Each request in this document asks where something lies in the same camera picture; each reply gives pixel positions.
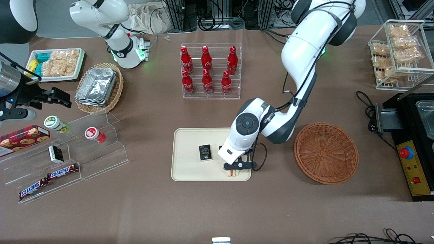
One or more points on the aluminium frame rack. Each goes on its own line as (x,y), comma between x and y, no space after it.
(176,13)

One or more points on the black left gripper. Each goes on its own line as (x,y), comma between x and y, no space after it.
(220,147)

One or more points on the small black white box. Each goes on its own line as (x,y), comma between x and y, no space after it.
(56,154)

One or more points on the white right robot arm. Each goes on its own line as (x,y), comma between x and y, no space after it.
(101,20)

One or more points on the red cola bottle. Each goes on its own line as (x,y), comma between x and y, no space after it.
(207,82)
(185,61)
(226,83)
(232,61)
(206,61)
(187,83)

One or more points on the red cookie box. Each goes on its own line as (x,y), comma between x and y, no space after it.
(23,139)

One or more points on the red square switch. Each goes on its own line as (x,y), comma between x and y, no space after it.
(416,180)

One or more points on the bagged pastry snack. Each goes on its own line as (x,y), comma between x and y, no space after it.
(408,56)
(386,75)
(380,50)
(381,62)
(398,31)
(405,42)

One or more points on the red lid drink bottle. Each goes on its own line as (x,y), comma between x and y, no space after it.
(93,134)

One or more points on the small white metal object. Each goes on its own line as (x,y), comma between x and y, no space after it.
(221,240)

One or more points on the clear acrylic bottle rack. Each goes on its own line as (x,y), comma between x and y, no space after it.
(213,51)

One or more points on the yellow snack pack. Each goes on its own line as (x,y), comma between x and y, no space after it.
(31,65)

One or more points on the black machine housing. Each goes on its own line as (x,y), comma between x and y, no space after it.
(410,122)

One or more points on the teal snack pack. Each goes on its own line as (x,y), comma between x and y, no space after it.
(38,69)
(43,57)

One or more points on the clear acrylic step shelf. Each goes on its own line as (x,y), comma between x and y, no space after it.
(101,159)
(20,166)

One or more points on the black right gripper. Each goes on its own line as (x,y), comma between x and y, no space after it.
(27,95)

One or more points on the snickers chocolate bar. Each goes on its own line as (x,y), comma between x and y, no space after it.
(62,171)
(33,189)

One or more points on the beige cloth bag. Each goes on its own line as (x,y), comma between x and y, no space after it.
(149,18)

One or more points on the yellow control panel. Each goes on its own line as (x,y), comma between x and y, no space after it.
(415,169)

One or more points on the brown wicker basket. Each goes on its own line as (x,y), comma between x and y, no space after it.
(325,152)

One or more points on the green lid drink bottle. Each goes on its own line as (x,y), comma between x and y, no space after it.
(54,123)

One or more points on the red emergency stop button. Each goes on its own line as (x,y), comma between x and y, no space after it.
(406,153)

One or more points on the right arm base connector board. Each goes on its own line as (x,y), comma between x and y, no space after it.
(144,49)

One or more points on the cream plastic tray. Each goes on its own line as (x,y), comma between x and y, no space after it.
(190,142)

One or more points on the light wicker basket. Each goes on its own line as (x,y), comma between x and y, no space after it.
(117,91)

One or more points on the triangular sandwich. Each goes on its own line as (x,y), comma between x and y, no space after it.
(234,173)

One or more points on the white snack tray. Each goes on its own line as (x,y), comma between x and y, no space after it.
(79,73)

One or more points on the stack of foil containers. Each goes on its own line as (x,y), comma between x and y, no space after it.
(96,86)

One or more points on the small black snack pack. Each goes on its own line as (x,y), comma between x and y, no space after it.
(205,152)

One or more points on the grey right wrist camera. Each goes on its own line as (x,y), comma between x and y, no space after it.
(18,115)

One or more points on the clear bag of crackers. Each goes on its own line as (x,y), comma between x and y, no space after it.
(73,56)
(47,68)
(63,69)
(59,56)

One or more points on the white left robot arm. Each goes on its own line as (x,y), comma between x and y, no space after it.
(305,51)

